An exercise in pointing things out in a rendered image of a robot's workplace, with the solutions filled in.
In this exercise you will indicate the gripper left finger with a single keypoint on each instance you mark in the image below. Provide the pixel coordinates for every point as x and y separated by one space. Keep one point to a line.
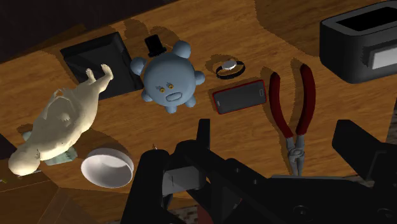
155 186

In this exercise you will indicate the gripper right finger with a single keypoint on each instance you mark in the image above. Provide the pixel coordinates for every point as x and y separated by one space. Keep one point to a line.
363 149

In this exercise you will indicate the white bowl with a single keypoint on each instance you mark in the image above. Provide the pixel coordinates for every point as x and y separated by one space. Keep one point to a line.
107 169

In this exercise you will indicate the pale green flat object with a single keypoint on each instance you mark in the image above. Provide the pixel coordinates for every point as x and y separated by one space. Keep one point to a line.
63 157

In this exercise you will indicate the black toaster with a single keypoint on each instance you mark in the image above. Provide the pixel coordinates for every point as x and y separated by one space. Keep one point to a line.
347 46

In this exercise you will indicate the blue round plush toy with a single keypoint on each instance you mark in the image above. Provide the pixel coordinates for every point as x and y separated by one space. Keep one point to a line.
169 76

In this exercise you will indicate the cream animal figurine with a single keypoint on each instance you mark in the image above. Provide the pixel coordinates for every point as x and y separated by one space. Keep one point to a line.
62 121

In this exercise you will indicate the red-edged black smartphone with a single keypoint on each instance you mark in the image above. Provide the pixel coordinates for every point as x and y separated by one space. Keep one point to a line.
239 96

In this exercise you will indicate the black wristwatch with white face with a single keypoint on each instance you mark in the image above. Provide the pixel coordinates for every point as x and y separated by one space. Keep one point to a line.
230 69

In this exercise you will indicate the small black top hat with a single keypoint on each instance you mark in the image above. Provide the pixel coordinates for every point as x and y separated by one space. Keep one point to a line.
155 46

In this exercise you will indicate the black flat tablet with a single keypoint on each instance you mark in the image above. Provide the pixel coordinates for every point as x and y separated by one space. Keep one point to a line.
93 56

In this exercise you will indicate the wooden desk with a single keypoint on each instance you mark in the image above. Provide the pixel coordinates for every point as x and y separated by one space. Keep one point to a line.
235 34

